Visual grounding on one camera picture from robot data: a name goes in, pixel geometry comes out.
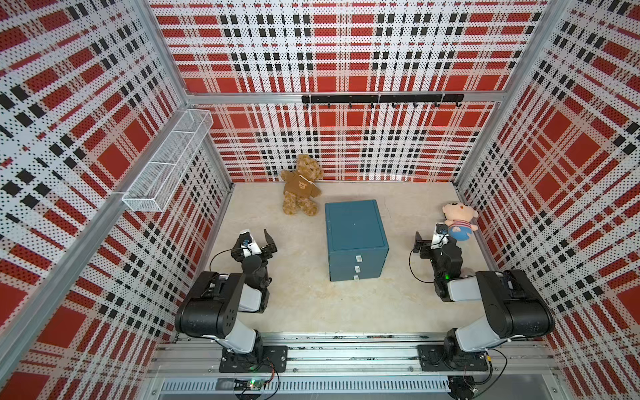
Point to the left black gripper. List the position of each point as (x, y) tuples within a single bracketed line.
[(267, 250)]

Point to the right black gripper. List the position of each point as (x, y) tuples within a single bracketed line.
[(426, 247)]

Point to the teal drawer cabinet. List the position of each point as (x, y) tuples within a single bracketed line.
[(354, 225)]

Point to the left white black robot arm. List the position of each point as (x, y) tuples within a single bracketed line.
[(211, 308)]

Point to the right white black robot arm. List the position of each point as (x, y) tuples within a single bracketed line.
[(512, 307)]

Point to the teal bottom drawer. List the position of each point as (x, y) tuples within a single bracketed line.
[(353, 273)]

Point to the pink plush doll blue body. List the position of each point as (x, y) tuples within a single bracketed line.
[(459, 220)]

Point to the brown teddy bear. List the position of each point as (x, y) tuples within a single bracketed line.
[(300, 186)]

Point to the green circuit board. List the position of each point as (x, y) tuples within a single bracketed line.
[(252, 384)]

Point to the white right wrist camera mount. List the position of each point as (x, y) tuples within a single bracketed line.
[(438, 241)]

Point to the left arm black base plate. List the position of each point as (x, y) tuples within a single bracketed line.
[(266, 360)]

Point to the white wire mesh basket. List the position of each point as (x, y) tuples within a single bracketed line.
[(154, 187)]

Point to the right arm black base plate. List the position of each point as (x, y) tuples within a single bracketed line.
[(435, 358)]

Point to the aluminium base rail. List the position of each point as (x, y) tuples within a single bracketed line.
[(354, 366)]

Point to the black hook rail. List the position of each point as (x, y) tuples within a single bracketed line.
[(436, 99)]

